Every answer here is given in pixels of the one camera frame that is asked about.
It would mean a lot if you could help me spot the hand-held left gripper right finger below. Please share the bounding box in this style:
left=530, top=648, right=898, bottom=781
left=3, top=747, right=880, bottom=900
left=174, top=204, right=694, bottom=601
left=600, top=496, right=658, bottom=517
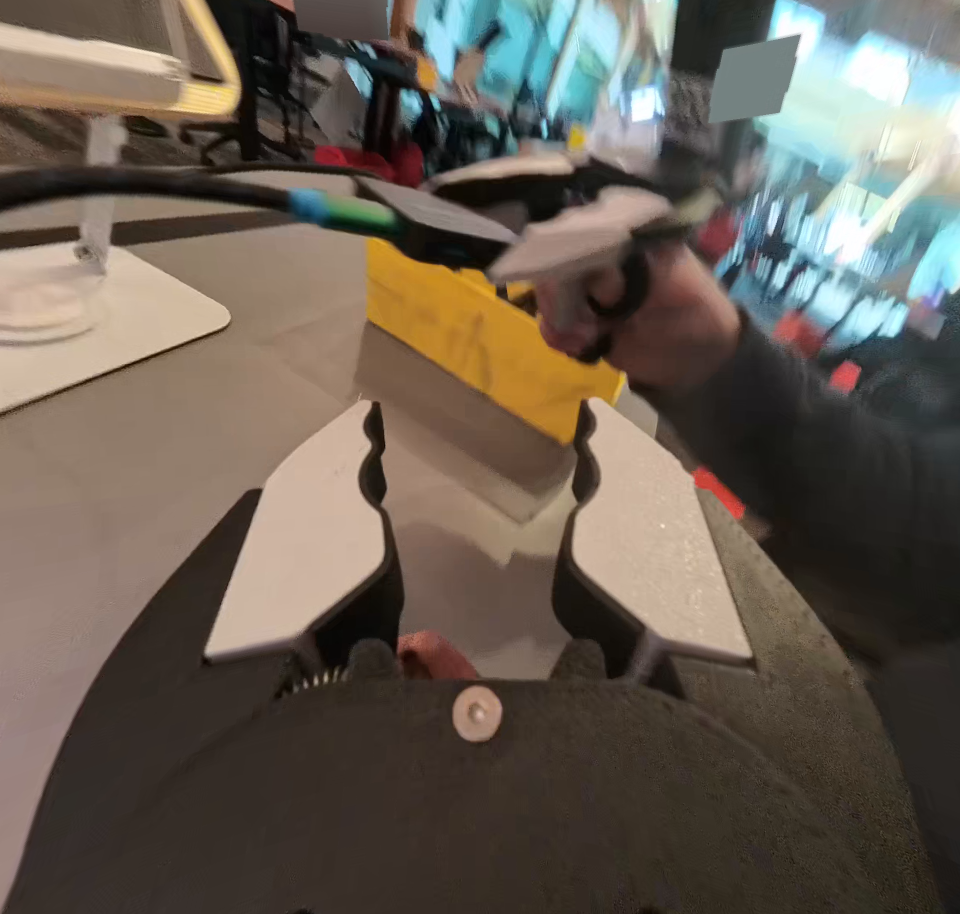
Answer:
left=552, top=397, right=756, bottom=683

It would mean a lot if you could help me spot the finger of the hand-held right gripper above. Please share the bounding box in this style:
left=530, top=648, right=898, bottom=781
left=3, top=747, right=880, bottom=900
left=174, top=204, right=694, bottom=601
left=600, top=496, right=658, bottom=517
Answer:
left=428, top=154, right=604, bottom=195
left=488, top=187, right=679, bottom=285

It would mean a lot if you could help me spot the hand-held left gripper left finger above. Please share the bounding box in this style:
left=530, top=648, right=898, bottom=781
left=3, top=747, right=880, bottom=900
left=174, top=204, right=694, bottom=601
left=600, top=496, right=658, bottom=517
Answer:
left=204, top=400, right=403, bottom=663

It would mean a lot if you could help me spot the black hdmi switch box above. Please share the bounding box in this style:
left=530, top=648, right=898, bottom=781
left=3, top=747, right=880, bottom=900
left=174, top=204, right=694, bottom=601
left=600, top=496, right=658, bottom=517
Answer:
left=353, top=176, right=526, bottom=273

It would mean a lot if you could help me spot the yellow plastic bin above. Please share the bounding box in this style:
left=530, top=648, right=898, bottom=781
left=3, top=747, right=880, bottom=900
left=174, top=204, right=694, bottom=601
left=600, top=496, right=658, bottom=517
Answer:
left=365, top=236, right=631, bottom=447

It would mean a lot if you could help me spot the black braided hdmi cable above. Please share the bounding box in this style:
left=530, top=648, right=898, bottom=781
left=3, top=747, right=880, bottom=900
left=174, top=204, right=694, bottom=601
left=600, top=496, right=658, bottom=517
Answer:
left=0, top=161, right=406, bottom=243

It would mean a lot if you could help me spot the person's right forearm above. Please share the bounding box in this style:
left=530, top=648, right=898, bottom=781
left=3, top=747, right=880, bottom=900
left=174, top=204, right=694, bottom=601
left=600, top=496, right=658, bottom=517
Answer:
left=660, top=307, right=960, bottom=653

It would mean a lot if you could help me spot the person's right hand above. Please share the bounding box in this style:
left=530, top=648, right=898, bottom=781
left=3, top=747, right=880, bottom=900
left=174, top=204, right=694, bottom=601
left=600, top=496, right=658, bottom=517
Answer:
left=533, top=244, right=745, bottom=390

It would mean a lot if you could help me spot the orange traffic cone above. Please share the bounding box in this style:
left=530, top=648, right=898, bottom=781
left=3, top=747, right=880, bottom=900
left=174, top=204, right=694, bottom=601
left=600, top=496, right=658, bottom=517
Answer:
left=690, top=356, right=867, bottom=525

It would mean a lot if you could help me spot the red plastic bin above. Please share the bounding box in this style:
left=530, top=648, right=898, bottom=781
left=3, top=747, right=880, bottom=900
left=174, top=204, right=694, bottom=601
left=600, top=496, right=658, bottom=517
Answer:
left=312, top=142, right=424, bottom=189

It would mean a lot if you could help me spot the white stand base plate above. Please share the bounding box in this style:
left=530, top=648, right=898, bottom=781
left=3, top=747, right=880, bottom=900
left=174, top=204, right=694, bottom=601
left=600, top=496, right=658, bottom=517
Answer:
left=0, top=22, right=234, bottom=416

